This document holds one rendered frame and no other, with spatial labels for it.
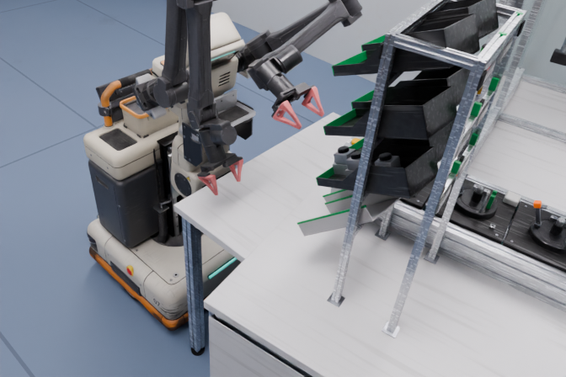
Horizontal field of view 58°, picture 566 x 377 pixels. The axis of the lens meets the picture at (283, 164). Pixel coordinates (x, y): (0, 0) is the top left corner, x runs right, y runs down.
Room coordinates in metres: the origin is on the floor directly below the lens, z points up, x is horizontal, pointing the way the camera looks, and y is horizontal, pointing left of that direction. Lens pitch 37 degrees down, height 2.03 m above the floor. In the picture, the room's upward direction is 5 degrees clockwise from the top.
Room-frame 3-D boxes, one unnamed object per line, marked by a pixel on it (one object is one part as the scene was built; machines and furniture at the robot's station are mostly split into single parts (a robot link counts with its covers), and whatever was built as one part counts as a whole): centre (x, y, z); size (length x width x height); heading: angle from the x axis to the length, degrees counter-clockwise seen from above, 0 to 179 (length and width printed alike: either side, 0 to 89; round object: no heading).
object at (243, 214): (1.40, -0.20, 0.84); 0.90 x 0.70 x 0.03; 141
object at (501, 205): (1.28, -0.63, 1.01); 0.24 x 0.24 x 0.13; 60
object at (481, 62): (1.03, -0.34, 1.26); 0.36 x 0.21 x 0.80; 150
